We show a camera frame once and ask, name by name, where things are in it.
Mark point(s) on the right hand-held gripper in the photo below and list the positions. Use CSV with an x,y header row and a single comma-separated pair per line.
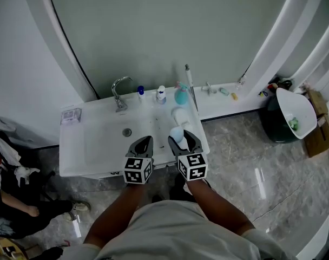
x,y
193,166

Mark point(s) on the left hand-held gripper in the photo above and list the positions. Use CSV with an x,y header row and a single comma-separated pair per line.
x,y
133,169

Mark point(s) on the person's right forearm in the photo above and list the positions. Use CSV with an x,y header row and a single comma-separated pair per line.
x,y
213,207

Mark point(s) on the person's left forearm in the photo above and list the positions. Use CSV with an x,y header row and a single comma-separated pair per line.
x,y
118,213

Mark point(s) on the white vanity sink cabinet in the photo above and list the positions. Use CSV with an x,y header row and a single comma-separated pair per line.
x,y
99,145

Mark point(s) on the teal spray bottle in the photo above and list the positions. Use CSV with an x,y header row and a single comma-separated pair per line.
x,y
181,96

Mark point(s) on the white bottle blue cap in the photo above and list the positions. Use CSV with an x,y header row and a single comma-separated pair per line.
x,y
141,95

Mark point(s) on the white pump dispenser bottle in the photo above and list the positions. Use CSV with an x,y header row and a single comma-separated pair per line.
x,y
161,96

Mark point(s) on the chrome faucet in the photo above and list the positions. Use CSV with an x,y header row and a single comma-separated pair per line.
x,y
118,96

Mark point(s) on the small white tap fitting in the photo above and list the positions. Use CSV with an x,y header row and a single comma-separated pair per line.
x,y
209,88

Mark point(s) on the small yellow object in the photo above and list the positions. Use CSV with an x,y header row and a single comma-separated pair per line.
x,y
234,96

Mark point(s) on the clear plastic box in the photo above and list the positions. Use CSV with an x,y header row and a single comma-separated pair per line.
x,y
70,116

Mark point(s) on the small clear bottle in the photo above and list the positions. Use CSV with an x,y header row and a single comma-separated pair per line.
x,y
241,83

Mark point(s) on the person's white shirt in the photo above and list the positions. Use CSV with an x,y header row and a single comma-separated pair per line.
x,y
170,231

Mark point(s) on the dark green white tub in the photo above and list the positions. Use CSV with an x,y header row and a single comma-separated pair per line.
x,y
272,126

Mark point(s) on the green item in tub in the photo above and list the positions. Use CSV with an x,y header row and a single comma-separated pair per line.
x,y
293,123

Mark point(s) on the white crumpled cloth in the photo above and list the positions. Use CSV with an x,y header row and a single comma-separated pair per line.
x,y
25,171

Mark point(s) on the cardboard box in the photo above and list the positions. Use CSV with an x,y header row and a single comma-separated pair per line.
x,y
318,139

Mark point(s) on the large wall mirror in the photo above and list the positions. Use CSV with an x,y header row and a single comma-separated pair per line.
x,y
167,31

